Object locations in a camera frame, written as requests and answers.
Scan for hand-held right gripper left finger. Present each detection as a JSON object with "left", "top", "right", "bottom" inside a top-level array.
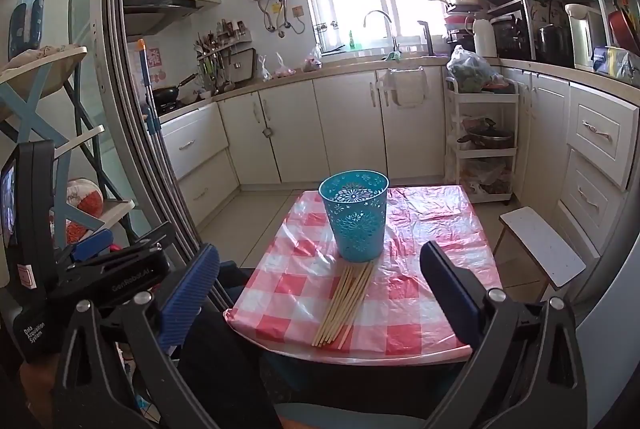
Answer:
[{"left": 52, "top": 245, "right": 221, "bottom": 429}]

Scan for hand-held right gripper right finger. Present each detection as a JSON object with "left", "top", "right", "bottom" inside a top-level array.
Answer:
[{"left": 419, "top": 240, "right": 588, "bottom": 429}]

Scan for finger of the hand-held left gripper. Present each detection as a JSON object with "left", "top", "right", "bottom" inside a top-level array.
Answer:
[
  {"left": 56, "top": 222, "right": 172, "bottom": 266},
  {"left": 59, "top": 244, "right": 167, "bottom": 282}
]

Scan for bundle of wooden chopsticks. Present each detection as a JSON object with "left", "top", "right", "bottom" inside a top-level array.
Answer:
[{"left": 311, "top": 260, "right": 377, "bottom": 350}]

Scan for teal perforated plastic basket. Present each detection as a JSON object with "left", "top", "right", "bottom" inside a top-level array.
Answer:
[{"left": 318, "top": 170, "right": 390, "bottom": 263}]

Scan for red white plush toy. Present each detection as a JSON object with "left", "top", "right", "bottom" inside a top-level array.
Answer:
[{"left": 50, "top": 179, "right": 104, "bottom": 245}]

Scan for white blue storage shelf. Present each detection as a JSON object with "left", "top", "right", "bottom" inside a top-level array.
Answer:
[{"left": 0, "top": 46, "right": 136, "bottom": 250}]

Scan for white wooden stool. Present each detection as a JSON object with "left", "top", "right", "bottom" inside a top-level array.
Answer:
[{"left": 492, "top": 206, "right": 587, "bottom": 305}]

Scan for red white checkered tablecloth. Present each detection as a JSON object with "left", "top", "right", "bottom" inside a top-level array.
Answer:
[{"left": 222, "top": 185, "right": 504, "bottom": 356}]

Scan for crumpled plastic bags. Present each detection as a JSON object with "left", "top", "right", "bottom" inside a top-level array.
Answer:
[{"left": 462, "top": 159, "right": 512, "bottom": 196}]

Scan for white rolling cart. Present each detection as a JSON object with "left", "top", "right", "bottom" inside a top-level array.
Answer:
[{"left": 444, "top": 76, "right": 521, "bottom": 204}]

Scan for patterned cushion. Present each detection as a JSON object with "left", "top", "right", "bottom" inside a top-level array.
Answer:
[{"left": 0, "top": 44, "right": 68, "bottom": 70}]

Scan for dark pot with lid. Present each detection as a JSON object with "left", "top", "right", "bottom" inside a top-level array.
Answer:
[{"left": 456, "top": 119, "right": 516, "bottom": 150}]

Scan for black wok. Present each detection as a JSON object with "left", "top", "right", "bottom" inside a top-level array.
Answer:
[{"left": 151, "top": 73, "right": 198, "bottom": 106}]

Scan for cream base cabinet run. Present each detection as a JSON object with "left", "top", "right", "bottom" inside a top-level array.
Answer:
[{"left": 159, "top": 61, "right": 640, "bottom": 260}]

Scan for white hanging waste bin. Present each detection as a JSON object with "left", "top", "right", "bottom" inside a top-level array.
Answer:
[{"left": 376, "top": 66, "right": 431, "bottom": 107}]

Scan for plastic bag of greens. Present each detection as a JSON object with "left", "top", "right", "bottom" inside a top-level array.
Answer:
[{"left": 446, "top": 45, "right": 502, "bottom": 94}]

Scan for grey rectangular tray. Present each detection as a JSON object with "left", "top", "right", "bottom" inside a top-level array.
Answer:
[{"left": 230, "top": 49, "right": 257, "bottom": 84}]

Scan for grey range hood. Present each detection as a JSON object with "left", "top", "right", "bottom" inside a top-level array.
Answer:
[{"left": 122, "top": 0, "right": 203, "bottom": 37}]

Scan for black angular tap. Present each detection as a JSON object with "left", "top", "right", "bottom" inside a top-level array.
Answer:
[{"left": 417, "top": 21, "right": 435, "bottom": 56}]

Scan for white thermos jug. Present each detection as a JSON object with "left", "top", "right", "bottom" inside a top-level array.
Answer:
[{"left": 472, "top": 18, "right": 498, "bottom": 58}]

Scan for pink plastic bag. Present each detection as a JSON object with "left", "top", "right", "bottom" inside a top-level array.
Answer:
[{"left": 301, "top": 46, "right": 323, "bottom": 72}]

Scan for stack of coloured basins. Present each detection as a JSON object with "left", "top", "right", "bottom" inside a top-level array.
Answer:
[{"left": 443, "top": 11, "right": 476, "bottom": 44}]

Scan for curved chrome faucet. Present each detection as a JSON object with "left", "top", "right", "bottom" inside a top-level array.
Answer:
[{"left": 363, "top": 10, "right": 399, "bottom": 54}]

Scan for blue carton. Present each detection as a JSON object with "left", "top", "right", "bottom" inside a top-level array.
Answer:
[{"left": 592, "top": 46, "right": 640, "bottom": 77}]

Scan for white electric kettle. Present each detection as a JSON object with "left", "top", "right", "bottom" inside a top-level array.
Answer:
[{"left": 565, "top": 4, "right": 608, "bottom": 70}]

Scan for red frying pan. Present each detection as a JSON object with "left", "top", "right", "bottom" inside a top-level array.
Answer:
[{"left": 607, "top": 6, "right": 640, "bottom": 54}]

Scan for blue wall decoration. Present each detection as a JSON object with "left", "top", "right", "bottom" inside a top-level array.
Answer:
[{"left": 9, "top": 0, "right": 46, "bottom": 60}]

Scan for pink wall stickers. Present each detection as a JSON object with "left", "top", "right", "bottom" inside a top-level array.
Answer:
[{"left": 148, "top": 48, "right": 168, "bottom": 84}]

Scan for wall utensil rack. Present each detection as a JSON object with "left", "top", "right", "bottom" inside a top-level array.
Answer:
[{"left": 195, "top": 20, "right": 253, "bottom": 92}]

